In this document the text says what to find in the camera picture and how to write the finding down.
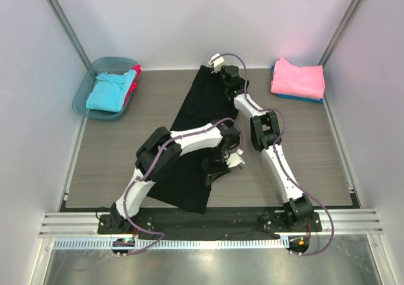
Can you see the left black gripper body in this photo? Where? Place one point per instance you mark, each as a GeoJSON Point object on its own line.
{"type": "Point", "coordinates": [213, 167]}

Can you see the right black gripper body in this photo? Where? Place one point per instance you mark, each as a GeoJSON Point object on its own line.
{"type": "Point", "coordinates": [225, 73]}

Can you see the black t shirt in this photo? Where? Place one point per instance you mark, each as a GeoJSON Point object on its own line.
{"type": "Point", "coordinates": [205, 103]}

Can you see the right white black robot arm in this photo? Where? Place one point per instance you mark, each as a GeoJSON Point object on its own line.
{"type": "Point", "coordinates": [266, 138]}

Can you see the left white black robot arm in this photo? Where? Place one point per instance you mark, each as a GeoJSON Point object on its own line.
{"type": "Point", "coordinates": [162, 151]}

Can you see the blue folded t shirt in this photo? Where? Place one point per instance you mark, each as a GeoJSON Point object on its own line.
{"type": "Point", "coordinates": [320, 101]}

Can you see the pink folded t shirt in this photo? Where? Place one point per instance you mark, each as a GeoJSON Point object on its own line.
{"type": "Point", "coordinates": [299, 81]}

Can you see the red t shirt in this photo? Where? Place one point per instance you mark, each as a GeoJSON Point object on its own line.
{"type": "Point", "coordinates": [134, 84]}

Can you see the light blue t shirt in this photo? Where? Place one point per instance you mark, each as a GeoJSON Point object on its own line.
{"type": "Point", "coordinates": [110, 91]}

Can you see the teal plastic basket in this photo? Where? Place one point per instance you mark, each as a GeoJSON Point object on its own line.
{"type": "Point", "coordinates": [114, 65]}

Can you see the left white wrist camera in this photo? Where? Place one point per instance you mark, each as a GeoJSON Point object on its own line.
{"type": "Point", "coordinates": [235, 159]}

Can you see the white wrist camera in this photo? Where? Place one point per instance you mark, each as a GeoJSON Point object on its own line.
{"type": "Point", "coordinates": [216, 63]}
{"type": "Point", "coordinates": [235, 159]}

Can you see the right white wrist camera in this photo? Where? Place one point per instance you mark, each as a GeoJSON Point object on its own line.
{"type": "Point", "coordinates": [216, 63]}

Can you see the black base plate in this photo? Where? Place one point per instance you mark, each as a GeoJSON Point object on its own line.
{"type": "Point", "coordinates": [216, 224]}

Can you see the white slotted cable duct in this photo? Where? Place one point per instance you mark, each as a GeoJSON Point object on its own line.
{"type": "Point", "coordinates": [121, 244]}

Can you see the aluminium rail beam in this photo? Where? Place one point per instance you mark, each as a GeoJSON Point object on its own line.
{"type": "Point", "coordinates": [65, 224]}

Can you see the right aluminium corner post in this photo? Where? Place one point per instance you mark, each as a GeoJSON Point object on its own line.
{"type": "Point", "coordinates": [341, 28]}

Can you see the aluminium corner post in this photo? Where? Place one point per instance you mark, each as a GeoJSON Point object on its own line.
{"type": "Point", "coordinates": [69, 31]}
{"type": "Point", "coordinates": [341, 28]}

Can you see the left aluminium corner post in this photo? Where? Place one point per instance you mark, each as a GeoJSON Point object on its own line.
{"type": "Point", "coordinates": [69, 31]}

